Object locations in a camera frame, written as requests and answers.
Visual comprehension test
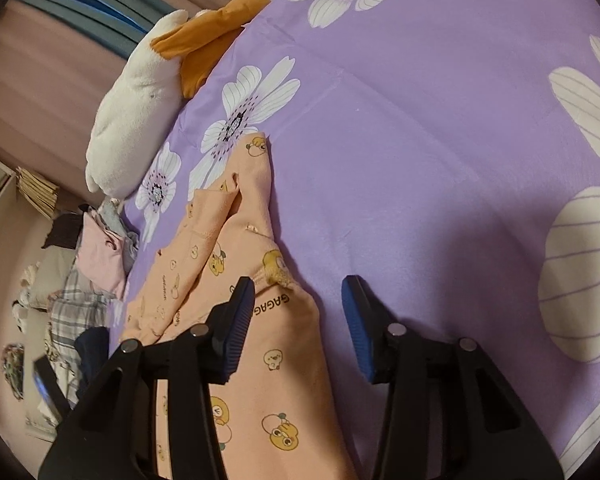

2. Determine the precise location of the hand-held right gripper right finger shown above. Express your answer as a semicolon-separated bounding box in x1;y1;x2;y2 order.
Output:
341;275;563;480

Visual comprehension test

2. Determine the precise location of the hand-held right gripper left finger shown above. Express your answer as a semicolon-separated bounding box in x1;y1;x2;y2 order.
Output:
37;276;257;480

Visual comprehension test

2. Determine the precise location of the peach duck-print baby garment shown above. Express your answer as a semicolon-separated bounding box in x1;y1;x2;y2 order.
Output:
120;132;358;480

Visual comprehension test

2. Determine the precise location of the dark navy cloth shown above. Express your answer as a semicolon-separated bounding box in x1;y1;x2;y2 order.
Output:
75;327;111;401

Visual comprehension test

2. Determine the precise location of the pink cloth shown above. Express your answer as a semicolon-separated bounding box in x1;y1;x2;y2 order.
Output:
77;210;131;296

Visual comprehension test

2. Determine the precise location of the plaid cloth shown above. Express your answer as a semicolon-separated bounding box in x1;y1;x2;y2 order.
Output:
47;265;116;406

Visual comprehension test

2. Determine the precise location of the purple floral bedsheet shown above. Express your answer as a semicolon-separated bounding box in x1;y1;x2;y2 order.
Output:
120;0;600;480

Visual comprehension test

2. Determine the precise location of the dark glossy device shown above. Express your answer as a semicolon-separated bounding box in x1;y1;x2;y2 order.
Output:
32;356;72;423

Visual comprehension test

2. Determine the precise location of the dark brown cloth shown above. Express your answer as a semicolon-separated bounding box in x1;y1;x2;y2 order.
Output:
42;212;84;251

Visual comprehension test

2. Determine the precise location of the floral patterned cloth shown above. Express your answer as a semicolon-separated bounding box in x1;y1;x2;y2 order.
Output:
0;342;27;401

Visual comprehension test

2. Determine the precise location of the stack of papers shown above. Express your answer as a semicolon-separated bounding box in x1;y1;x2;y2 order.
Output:
16;167;61;218

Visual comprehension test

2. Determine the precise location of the white and orange plush toy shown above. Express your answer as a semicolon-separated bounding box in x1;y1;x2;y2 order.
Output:
85;0;272;198

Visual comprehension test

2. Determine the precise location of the beige curtain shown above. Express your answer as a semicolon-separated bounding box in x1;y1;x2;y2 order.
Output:
0;0;136;196

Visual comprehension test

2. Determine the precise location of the teal curtain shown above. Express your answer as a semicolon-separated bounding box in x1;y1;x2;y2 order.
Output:
15;0;181;56

